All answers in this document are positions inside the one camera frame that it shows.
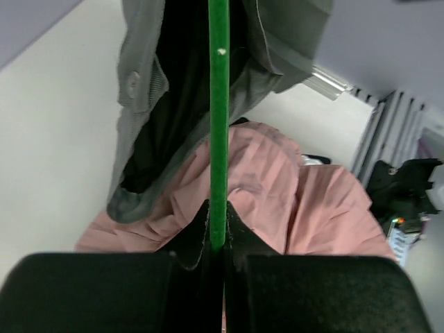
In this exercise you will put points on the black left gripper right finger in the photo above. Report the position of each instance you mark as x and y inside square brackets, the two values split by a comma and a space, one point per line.
[269, 292]

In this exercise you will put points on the green plastic hanger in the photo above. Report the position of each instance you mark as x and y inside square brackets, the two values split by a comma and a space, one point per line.
[219, 37]

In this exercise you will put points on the white slotted cable duct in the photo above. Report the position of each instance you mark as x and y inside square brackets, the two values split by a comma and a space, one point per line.
[400, 243]

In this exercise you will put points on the white skirt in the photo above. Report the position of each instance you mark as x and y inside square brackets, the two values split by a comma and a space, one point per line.
[315, 160]

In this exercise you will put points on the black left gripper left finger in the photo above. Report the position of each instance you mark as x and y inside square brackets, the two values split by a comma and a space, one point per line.
[171, 290]

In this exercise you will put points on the grey pleated skirt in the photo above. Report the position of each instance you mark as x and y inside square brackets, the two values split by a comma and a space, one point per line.
[164, 83]

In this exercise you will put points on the pink pleated skirt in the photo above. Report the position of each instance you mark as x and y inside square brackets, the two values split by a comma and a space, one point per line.
[295, 208]

